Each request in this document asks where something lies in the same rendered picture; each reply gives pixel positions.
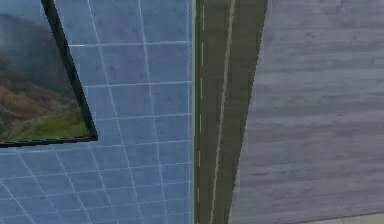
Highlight black framed landscape picture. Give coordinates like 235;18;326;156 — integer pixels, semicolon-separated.
0;0;99;148

